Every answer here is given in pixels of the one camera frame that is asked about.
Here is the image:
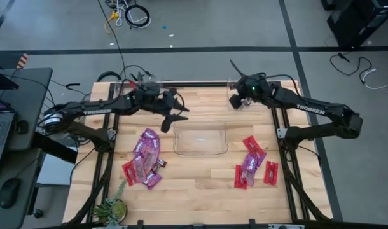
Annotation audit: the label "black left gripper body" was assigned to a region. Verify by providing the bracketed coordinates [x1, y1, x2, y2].
[132, 81, 179, 116]

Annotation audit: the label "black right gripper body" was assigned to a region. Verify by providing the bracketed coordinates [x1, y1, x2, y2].
[233, 74, 258, 106]

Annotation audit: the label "clear plastic bin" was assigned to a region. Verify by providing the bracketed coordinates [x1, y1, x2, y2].
[172, 121, 230, 157]
[113, 81, 165, 111]
[226, 79, 277, 113]

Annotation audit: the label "green potted plant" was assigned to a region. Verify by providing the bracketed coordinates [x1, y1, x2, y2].
[92, 179, 128, 227]

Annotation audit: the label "black desk support bar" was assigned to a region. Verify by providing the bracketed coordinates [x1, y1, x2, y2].
[33, 132, 79, 165]

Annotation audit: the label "dark grey desk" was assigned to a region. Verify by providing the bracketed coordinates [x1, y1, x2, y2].
[0, 67, 54, 229]

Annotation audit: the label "black computer tower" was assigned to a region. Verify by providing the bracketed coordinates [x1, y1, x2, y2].
[321, 0, 388, 49]

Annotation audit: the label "small black device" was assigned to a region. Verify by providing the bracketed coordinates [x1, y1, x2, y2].
[15, 120, 29, 134]

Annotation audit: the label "orange black striped marker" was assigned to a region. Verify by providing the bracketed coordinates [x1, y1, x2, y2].
[15, 53, 29, 70]

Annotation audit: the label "black display panel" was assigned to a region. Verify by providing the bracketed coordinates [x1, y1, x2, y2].
[0, 67, 20, 92]

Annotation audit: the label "grey laptop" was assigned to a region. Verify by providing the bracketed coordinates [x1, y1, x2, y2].
[0, 92, 17, 169]

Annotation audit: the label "black computer mouse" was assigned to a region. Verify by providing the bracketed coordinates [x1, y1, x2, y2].
[0, 177, 22, 209]

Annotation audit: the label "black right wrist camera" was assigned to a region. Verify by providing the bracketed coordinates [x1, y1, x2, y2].
[228, 94, 244, 111]

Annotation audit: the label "black cable with plugs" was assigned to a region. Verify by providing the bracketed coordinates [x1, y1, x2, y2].
[119, 64, 155, 82]

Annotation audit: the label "black aluminium frame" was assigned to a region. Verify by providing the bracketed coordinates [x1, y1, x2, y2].
[63, 81, 388, 229]

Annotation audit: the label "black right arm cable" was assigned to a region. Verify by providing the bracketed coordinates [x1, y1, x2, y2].
[259, 72, 300, 96]

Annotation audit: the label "black cable loop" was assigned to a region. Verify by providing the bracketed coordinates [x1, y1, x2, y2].
[97, 71, 121, 83]

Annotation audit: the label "long black floor cable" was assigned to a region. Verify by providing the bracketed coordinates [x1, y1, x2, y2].
[97, 0, 127, 81]

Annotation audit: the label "white floor cable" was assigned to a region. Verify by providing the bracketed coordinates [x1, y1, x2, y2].
[114, 0, 134, 27]

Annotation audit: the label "black coiled cable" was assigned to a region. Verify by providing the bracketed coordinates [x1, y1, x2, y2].
[124, 4, 151, 29]

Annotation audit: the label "yellow extension cable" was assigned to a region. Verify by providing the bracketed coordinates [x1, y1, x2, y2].
[104, 11, 120, 34]

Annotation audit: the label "white cable with plug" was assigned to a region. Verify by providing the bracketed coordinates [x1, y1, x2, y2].
[359, 67, 388, 91]

